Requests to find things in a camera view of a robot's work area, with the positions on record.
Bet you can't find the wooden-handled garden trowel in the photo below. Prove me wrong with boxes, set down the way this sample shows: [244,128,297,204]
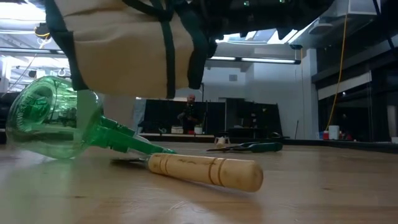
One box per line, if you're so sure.
[110,152,264,193]

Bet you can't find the green-handled pruning shears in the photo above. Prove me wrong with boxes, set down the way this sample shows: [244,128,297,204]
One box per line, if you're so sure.
[206,141,284,154]

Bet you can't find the beige gardening bag green trim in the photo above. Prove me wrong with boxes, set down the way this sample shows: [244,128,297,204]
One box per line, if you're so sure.
[45,0,218,99]

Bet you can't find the green transparent spray bottle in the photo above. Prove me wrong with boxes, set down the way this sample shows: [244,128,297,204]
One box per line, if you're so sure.
[5,75,178,160]

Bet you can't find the person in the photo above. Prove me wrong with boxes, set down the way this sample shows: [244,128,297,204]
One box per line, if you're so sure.
[177,94,203,134]

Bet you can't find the black partition desk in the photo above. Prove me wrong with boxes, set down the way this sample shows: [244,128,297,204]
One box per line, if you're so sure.
[141,98,283,139]

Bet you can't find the long ceiling light strip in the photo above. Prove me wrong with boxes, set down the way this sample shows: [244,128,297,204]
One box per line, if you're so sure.
[208,55,302,65]

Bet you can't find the white bucket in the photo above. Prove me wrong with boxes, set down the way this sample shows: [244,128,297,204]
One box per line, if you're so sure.
[328,124,340,141]

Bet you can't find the yellow hanging cable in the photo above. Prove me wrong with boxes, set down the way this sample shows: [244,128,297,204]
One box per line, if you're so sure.
[325,12,348,131]

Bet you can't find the yellow ceiling cable reel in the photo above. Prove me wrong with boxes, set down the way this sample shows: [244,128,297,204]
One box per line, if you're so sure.
[34,23,52,40]

